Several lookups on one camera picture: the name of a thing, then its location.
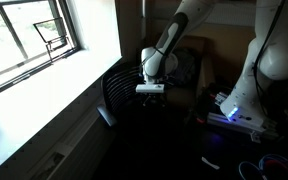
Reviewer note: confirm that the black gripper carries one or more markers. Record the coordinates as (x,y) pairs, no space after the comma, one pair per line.
(150,99)

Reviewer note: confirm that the dark grey backpack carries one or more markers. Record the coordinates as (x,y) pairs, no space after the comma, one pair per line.
(186,69)

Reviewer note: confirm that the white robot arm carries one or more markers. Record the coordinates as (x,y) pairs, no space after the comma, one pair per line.
(266,60)

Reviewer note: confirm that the black slatted office chair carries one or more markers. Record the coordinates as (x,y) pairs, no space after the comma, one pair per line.
(118,88)

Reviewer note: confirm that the tan leather couch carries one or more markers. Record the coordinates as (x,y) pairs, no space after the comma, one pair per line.
(222,49)

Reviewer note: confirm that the white radiator heater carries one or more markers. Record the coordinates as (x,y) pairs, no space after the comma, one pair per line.
(79,151)

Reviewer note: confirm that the black robot cart table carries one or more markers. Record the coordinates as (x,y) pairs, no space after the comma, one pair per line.
(231,155)

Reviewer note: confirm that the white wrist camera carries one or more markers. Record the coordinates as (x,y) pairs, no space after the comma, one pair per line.
(150,88)

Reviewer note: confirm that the window frame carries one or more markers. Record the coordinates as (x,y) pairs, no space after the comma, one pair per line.
(33,35)

